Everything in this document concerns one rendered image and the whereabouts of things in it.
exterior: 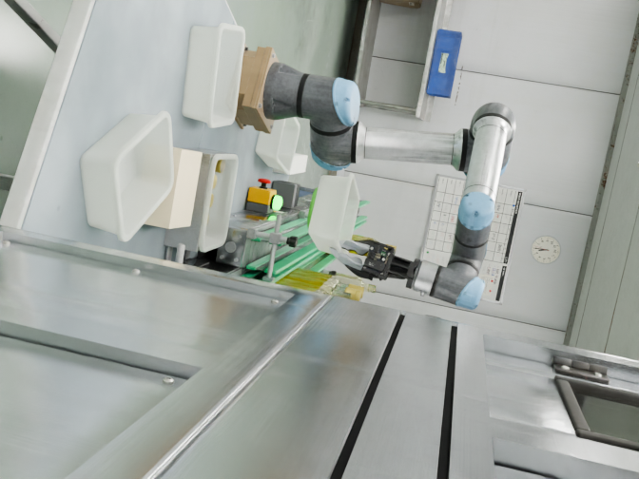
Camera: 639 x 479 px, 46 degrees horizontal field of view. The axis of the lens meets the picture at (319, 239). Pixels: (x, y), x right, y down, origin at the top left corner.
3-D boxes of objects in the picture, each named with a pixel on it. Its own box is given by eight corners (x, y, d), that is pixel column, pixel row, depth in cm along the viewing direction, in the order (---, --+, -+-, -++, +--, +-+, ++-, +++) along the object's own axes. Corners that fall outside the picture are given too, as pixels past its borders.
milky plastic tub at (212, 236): (164, 246, 167) (201, 254, 166) (179, 147, 164) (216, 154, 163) (192, 238, 184) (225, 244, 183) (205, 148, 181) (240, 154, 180)
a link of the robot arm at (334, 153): (312, 103, 204) (514, 116, 198) (313, 144, 215) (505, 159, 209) (305, 130, 196) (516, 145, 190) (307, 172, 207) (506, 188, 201)
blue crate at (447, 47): (437, 27, 683) (461, 31, 680) (439, 33, 723) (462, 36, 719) (425, 93, 694) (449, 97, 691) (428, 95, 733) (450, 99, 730)
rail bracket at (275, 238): (240, 276, 184) (288, 286, 182) (250, 209, 182) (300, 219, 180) (243, 274, 187) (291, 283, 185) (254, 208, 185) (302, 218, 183)
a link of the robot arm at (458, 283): (481, 292, 174) (473, 319, 168) (435, 276, 176) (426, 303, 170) (489, 271, 168) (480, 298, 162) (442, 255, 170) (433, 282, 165)
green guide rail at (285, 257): (245, 268, 189) (276, 275, 187) (246, 264, 188) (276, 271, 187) (351, 215, 359) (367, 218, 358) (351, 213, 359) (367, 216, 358)
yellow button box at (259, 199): (243, 209, 225) (267, 214, 224) (247, 184, 224) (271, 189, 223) (250, 207, 232) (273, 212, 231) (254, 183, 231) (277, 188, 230)
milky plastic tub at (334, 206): (316, 163, 170) (354, 170, 169) (327, 192, 192) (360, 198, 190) (300, 236, 167) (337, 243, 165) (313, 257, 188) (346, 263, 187)
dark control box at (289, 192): (267, 203, 252) (291, 208, 250) (271, 180, 251) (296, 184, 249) (274, 201, 260) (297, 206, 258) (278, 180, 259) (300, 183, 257)
